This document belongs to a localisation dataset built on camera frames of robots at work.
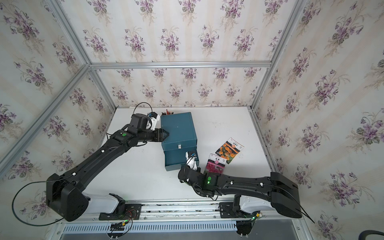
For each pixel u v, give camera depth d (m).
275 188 0.41
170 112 1.02
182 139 0.75
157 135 0.69
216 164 0.90
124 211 0.71
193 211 0.75
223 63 1.92
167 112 1.02
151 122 0.64
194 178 0.56
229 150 0.96
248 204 0.59
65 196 0.39
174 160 0.81
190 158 0.70
